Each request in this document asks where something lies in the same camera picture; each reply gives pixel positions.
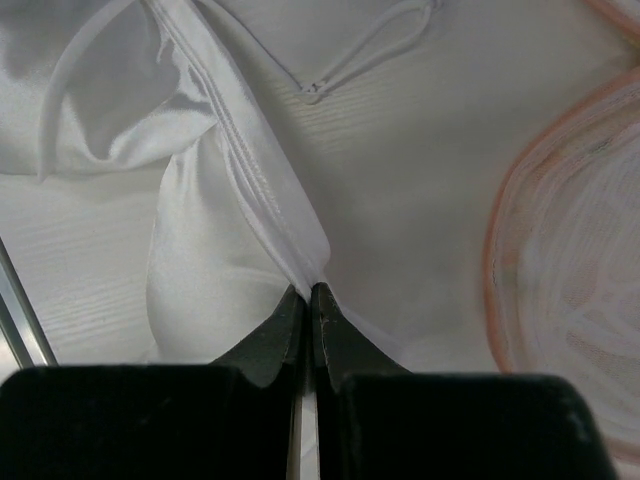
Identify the floral orange laundry bag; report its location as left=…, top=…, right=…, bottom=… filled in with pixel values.
left=482, top=0, right=640, bottom=464

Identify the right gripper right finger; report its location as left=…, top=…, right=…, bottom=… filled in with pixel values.
left=310, top=283, right=616, bottom=479

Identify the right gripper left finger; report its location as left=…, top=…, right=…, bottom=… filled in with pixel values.
left=1, top=289, right=306, bottom=479

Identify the white satin bra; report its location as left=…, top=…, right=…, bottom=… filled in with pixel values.
left=1, top=1, right=439, bottom=365

